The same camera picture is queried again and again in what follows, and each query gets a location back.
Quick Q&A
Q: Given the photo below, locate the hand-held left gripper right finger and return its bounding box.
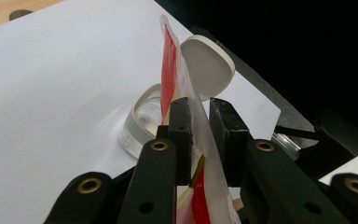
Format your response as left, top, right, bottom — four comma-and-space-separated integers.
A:
209, 97, 352, 224

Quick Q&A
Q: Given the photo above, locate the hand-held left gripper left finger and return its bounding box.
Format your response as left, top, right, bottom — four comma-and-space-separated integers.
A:
117, 96, 194, 224

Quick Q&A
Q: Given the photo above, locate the red and white pouch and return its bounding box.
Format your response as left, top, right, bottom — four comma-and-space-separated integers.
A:
158, 13, 242, 224

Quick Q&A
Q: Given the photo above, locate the clear jug with white lid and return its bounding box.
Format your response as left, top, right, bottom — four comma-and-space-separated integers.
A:
117, 35, 236, 161

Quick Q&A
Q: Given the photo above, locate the white paper sheet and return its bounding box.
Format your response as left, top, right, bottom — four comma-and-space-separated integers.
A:
0, 0, 282, 224

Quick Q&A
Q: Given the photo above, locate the dark round table grommet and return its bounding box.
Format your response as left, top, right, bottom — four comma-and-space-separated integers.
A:
8, 8, 34, 22

